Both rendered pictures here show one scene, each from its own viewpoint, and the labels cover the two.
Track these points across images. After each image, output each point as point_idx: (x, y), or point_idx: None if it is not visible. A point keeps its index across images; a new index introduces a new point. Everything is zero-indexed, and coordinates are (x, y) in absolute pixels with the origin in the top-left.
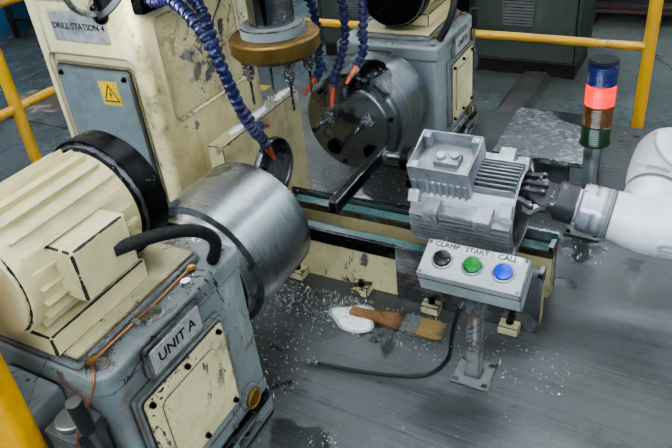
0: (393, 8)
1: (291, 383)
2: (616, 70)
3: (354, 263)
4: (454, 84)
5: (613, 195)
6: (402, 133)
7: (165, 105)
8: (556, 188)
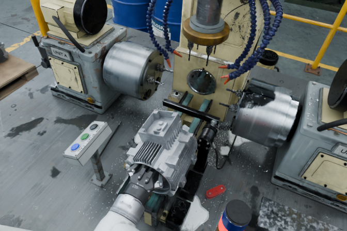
0: (333, 91)
1: (112, 118)
2: (229, 223)
3: None
4: (316, 163)
5: (119, 211)
6: (235, 129)
7: None
8: (145, 187)
